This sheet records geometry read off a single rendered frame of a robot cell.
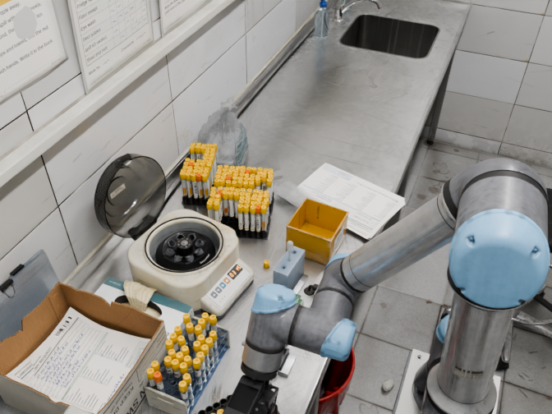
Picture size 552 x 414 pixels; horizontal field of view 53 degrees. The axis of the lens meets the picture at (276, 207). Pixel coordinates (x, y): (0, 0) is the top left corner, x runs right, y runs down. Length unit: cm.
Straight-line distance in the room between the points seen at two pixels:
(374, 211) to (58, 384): 97
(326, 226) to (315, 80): 90
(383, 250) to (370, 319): 158
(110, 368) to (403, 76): 169
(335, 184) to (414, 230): 87
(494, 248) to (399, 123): 145
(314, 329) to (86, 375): 54
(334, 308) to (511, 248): 41
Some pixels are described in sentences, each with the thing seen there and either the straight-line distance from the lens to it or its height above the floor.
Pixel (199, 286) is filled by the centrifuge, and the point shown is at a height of 98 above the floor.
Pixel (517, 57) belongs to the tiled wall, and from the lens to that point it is 339.
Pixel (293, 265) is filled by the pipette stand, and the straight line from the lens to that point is 140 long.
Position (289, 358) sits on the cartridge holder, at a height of 89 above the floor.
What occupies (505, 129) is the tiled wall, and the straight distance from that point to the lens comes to 360.
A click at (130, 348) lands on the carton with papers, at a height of 94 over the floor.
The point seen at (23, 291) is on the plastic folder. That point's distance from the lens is 137.
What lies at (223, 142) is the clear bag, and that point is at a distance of 179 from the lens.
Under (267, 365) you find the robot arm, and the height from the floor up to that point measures 112.
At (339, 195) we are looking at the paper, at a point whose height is 89.
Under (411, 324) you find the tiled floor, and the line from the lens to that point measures 258.
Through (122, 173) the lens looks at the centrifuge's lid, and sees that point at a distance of 150.
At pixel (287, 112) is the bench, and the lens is 215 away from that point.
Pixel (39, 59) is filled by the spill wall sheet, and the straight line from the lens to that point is 127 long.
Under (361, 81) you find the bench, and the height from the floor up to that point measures 88.
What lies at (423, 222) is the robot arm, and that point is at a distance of 93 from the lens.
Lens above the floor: 201
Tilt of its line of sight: 41 degrees down
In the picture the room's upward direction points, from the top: 1 degrees clockwise
